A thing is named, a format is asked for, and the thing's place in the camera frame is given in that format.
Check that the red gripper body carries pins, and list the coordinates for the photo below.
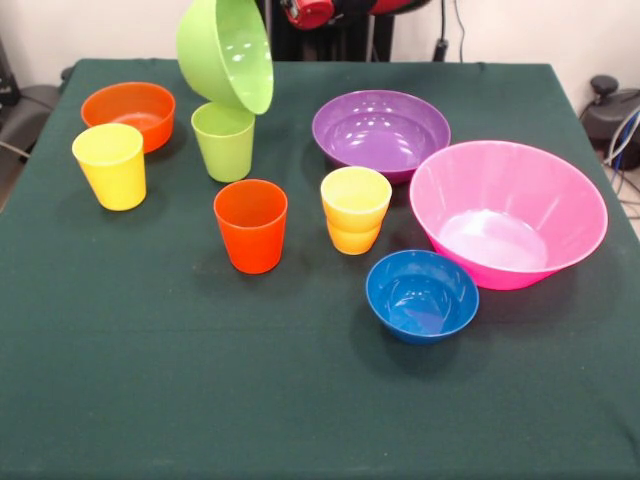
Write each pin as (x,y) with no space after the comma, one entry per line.
(310,12)

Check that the green bowl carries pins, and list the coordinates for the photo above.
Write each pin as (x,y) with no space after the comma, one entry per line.
(205,55)

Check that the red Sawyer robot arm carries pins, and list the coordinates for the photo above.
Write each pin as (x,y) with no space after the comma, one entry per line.
(390,5)

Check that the purple bowl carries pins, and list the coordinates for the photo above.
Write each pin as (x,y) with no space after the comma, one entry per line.
(380,120)

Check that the green cup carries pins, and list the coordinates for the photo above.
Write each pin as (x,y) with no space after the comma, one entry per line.
(225,155)

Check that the orange bowl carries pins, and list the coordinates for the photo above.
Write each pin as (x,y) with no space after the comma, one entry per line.
(125,100)

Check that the yellow ribbed cup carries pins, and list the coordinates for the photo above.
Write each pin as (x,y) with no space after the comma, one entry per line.
(355,235)

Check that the orange cup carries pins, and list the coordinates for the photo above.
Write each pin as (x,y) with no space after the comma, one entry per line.
(252,240)

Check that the pink bowl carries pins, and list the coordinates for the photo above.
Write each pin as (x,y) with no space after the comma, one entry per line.
(505,180)

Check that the tall yellow cup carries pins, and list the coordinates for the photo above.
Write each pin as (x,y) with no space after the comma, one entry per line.
(115,185)

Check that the blue bowl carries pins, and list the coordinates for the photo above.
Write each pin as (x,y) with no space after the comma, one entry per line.
(450,320)

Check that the dark green tablecloth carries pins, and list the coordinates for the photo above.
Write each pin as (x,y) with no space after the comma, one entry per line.
(150,375)

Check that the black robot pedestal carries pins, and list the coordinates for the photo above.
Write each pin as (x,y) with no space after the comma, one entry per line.
(350,42)

